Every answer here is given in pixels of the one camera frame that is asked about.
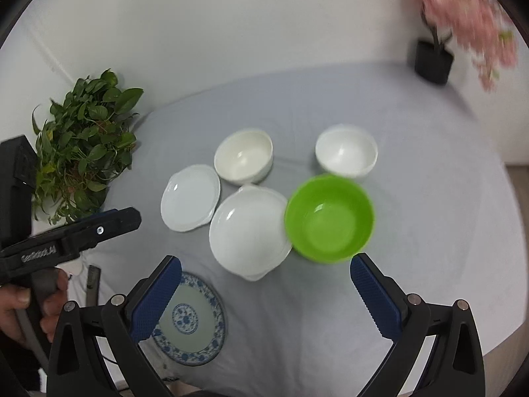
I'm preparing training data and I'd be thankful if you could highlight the small white scalloped plate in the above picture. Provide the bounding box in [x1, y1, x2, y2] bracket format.
[160, 164, 221, 232]

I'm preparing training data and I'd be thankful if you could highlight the large white scalloped plate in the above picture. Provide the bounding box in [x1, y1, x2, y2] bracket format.
[209, 185, 292, 282]

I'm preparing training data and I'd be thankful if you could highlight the cream ceramic bowl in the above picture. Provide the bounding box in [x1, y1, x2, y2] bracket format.
[213, 129, 273, 186]

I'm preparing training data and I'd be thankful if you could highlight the person's left hand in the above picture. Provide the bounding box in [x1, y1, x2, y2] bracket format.
[0, 269, 68, 346]

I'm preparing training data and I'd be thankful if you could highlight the blue white patterned plate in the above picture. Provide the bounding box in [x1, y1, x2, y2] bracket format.
[151, 273, 227, 367]

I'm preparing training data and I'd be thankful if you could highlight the green plastic bowl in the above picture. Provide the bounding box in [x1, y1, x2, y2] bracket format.
[284, 174, 376, 263]

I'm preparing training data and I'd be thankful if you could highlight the green leafy pothos plant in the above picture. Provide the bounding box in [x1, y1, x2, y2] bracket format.
[31, 69, 143, 225]

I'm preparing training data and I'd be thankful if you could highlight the small white ceramic bowl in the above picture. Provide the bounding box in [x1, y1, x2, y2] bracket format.
[315, 125, 378, 179]

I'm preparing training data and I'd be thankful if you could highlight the black square plant pot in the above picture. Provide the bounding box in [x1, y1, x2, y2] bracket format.
[413, 39, 455, 86]

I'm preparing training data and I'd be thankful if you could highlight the pink blossom artificial tree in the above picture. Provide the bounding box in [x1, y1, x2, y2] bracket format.
[417, 0, 517, 91]

